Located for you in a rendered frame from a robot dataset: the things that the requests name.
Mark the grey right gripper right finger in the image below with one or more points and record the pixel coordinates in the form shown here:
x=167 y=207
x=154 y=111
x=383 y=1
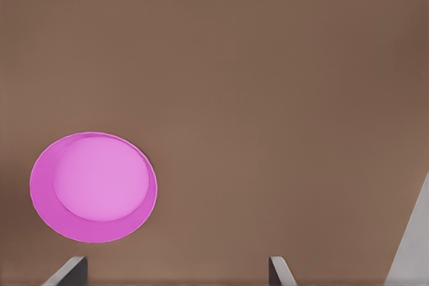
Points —
x=281 y=274

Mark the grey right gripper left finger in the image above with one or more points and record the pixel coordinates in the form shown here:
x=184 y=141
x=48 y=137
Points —
x=68 y=274

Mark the pink round bowl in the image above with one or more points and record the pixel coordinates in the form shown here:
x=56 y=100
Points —
x=94 y=189

